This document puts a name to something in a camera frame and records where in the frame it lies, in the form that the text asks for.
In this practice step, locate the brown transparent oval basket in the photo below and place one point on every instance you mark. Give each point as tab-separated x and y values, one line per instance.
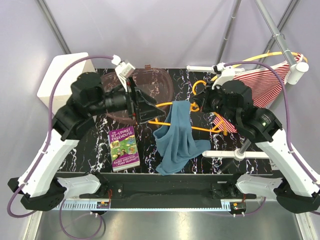
155	82

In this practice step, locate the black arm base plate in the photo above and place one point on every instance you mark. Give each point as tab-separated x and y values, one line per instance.
176	191

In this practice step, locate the red white striped top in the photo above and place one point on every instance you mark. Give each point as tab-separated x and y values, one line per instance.
264	85

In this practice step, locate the blue tank top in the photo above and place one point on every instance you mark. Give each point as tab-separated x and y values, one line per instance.
175	142

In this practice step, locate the white rectangular bin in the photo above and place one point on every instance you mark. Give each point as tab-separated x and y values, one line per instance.
63	90

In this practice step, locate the black marble pattern mat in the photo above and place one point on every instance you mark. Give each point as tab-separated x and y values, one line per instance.
92	154

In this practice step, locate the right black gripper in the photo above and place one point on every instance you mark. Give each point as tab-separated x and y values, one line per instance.
202	99

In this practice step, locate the purple treehouse book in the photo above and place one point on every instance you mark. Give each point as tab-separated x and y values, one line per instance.
123	149

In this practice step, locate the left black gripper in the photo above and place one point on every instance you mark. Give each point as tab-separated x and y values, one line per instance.
141	106

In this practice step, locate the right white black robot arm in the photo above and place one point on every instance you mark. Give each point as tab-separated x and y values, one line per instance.
297	191

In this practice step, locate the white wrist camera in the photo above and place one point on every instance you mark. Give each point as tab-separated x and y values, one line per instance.
227	73
123	70

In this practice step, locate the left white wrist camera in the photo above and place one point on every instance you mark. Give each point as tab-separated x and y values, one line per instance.
123	70

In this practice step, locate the white grey clothes rack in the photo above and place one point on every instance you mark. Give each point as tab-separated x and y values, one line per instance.
296	70

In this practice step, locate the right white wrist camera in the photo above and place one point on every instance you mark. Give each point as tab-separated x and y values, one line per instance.
227	73

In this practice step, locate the yellow plastic hanger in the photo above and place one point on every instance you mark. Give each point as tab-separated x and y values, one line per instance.
269	54

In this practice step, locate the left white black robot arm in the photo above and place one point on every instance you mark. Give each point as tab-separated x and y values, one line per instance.
39	187

